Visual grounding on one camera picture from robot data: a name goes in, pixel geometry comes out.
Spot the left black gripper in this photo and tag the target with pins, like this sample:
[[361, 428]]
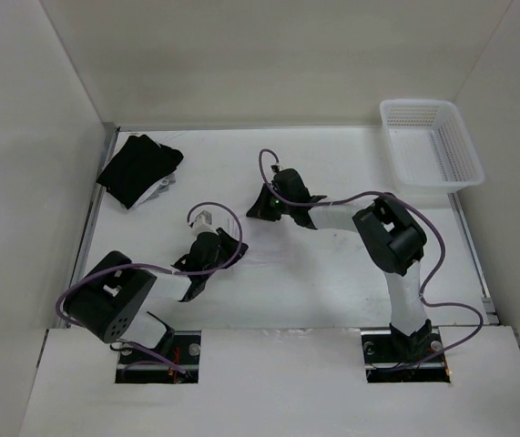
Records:
[[232, 248]]

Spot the right metal table rail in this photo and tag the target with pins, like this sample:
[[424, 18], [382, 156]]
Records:
[[462, 223]]

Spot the white plastic basket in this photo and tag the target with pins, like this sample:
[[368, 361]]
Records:
[[429, 147]]

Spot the folded grey white tank top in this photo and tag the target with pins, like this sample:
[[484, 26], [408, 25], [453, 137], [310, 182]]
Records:
[[155, 190]]

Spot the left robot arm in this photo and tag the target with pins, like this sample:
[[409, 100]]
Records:
[[107, 302]]

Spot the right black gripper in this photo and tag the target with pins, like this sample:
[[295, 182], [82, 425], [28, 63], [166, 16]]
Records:
[[260, 208]]

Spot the folded black tank top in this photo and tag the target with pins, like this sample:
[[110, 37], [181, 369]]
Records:
[[139, 164]]

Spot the left metal table rail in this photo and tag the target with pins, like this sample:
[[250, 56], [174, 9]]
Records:
[[107, 150]]

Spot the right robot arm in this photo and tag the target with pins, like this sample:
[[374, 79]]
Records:
[[391, 236]]

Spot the metal table rail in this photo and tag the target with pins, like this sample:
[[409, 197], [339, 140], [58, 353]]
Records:
[[107, 150], [462, 223]]

